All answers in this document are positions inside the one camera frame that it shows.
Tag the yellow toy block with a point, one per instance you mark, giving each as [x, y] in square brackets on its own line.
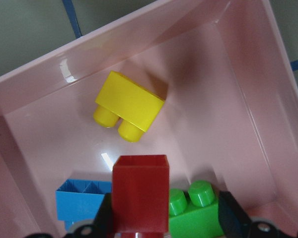
[122, 98]

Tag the red toy block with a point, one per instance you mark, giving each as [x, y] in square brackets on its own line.
[140, 195]

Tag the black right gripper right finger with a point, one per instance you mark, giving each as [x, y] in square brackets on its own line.
[233, 220]

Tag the pink plastic box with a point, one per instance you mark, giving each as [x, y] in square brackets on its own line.
[230, 114]

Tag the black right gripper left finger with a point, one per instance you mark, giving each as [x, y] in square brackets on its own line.
[103, 221]

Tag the green toy block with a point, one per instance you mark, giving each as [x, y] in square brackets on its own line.
[194, 213]

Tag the blue toy block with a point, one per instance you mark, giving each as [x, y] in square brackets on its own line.
[78, 199]

